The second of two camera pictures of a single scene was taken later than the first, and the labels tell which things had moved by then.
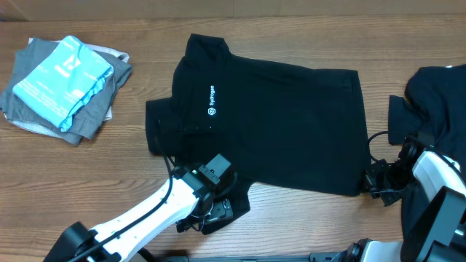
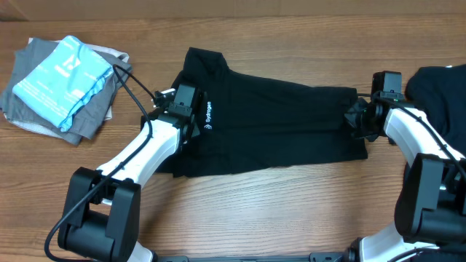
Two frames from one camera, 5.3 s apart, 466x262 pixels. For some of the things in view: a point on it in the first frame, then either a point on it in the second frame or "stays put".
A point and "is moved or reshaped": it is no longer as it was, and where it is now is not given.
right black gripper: [370, 175] to [349, 116]
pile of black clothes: [436, 104] stays put
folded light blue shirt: [68, 78] stays put
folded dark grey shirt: [88, 120] stays put
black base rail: [320, 257] stays put
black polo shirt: [277, 125] is moved or reshaped
